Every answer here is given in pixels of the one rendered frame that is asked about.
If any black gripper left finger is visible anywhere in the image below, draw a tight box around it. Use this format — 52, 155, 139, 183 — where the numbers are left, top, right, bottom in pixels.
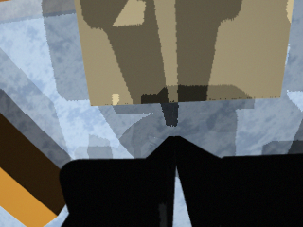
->
59, 136, 176, 227

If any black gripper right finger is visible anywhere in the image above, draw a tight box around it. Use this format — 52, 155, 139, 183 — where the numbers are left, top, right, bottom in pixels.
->
174, 136, 303, 227

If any orange long rectangular bar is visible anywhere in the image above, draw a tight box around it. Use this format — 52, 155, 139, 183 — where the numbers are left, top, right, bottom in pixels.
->
0, 113, 66, 227

